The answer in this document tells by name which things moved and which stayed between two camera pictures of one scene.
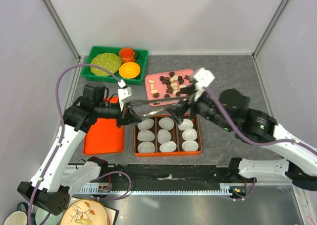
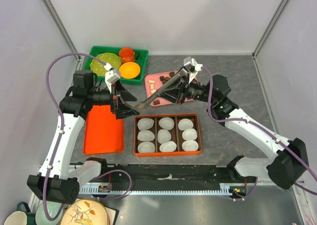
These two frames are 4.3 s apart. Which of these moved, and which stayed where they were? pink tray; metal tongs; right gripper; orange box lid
Moved: metal tongs; right gripper
Stayed: orange box lid; pink tray
